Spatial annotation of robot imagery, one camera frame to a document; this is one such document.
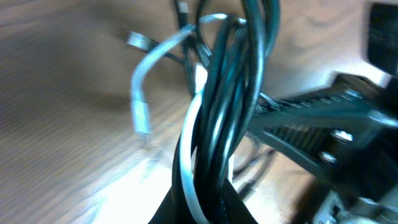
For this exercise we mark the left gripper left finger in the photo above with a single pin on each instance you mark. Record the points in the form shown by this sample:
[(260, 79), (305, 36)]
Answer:
[(167, 212)]

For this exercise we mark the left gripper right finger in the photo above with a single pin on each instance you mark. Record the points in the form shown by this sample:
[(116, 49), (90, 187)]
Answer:
[(234, 210)]

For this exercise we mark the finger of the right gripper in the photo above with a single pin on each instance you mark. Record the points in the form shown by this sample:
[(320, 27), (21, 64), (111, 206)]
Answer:
[(303, 147), (342, 106)]

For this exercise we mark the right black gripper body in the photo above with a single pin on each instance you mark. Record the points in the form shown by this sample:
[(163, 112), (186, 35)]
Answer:
[(365, 176)]

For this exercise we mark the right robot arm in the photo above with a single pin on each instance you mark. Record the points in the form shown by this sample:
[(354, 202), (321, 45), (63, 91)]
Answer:
[(333, 75)]

